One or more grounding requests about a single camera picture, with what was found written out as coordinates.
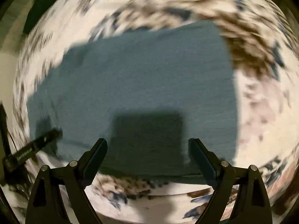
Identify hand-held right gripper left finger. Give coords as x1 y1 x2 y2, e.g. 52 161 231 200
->
25 138 108 224

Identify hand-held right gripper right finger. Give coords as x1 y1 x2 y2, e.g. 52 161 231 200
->
188 138 273 224

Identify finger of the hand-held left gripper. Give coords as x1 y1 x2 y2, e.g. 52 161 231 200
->
14 128 63 162

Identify blue denim pants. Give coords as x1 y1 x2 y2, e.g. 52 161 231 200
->
27 20 239 185

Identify floral blanket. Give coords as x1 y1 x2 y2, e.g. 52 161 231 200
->
9 0 299 224

